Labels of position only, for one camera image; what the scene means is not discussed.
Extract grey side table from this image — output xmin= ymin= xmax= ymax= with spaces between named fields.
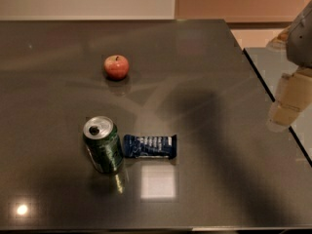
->
xmin=244 ymin=48 xmax=312 ymax=163

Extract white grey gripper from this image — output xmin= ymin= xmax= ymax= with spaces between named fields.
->
xmin=266 ymin=1 xmax=312 ymax=129

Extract red apple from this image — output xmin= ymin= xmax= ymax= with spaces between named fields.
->
xmin=103 ymin=55 xmax=130 ymax=80

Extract blue rxbar wrapper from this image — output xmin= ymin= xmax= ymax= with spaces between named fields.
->
xmin=123 ymin=135 xmax=177 ymax=159

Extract green soda can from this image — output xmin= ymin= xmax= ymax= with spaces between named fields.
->
xmin=83 ymin=116 xmax=123 ymax=174

